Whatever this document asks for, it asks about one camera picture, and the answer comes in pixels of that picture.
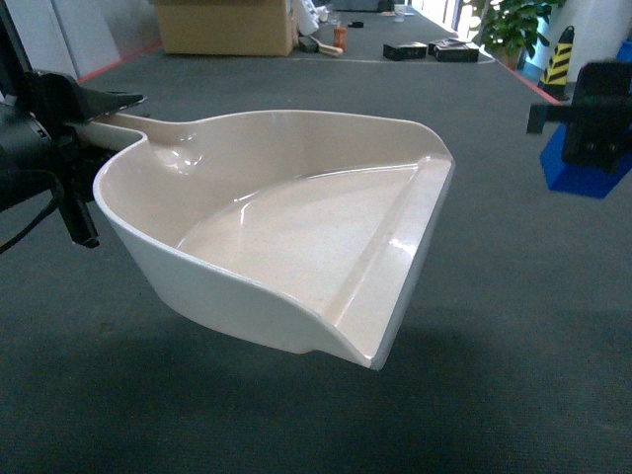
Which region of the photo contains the blue plastic part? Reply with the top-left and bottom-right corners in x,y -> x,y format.
539,123 -> 631,198

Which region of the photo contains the yellow black traffic cone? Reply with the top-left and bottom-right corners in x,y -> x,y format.
537,26 -> 575,101

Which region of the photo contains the beige plastic dustpan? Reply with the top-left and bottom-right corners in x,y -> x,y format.
78,110 -> 455,370

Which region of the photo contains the hand brush wooden handle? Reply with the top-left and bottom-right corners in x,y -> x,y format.
298,36 -> 344,57

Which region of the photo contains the potted green plant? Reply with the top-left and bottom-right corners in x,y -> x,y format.
470,0 -> 566,70

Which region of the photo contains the black box left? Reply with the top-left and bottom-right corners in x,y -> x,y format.
382,41 -> 428,61

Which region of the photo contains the large cardboard box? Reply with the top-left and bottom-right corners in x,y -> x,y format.
152,1 -> 298,56

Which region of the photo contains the black box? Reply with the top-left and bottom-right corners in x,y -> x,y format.
428,39 -> 479,63
382,41 -> 428,61

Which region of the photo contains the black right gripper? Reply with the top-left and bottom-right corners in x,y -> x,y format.
526,61 -> 631,174

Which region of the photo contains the white paper cup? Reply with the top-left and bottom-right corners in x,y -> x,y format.
393,4 -> 407,23

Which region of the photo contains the black box right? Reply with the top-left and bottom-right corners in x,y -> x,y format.
428,39 -> 479,63

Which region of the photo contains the orange can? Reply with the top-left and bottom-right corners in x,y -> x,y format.
334,26 -> 347,51

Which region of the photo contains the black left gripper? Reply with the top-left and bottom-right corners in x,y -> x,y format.
1,71 -> 145,248

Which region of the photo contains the black cable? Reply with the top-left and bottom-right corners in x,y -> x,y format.
0,170 -> 68,256

